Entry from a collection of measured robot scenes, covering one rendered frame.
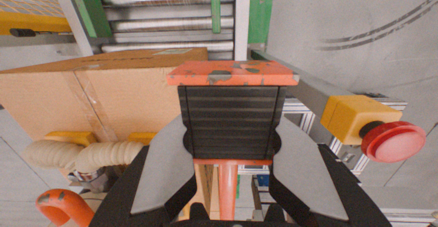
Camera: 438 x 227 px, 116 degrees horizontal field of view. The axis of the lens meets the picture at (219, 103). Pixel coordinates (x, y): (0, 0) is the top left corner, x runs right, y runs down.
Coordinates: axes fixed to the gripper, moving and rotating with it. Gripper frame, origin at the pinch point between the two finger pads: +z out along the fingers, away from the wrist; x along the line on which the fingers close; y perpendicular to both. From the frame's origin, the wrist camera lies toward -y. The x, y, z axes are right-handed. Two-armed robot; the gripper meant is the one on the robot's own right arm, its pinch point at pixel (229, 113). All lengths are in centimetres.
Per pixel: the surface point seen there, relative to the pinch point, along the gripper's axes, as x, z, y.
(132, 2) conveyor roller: -36, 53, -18
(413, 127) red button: 24.4, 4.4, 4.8
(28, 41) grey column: -120, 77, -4
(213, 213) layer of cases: -10, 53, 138
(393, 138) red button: 22.0, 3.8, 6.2
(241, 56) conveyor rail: 6.7, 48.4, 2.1
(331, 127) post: 20.4, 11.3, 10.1
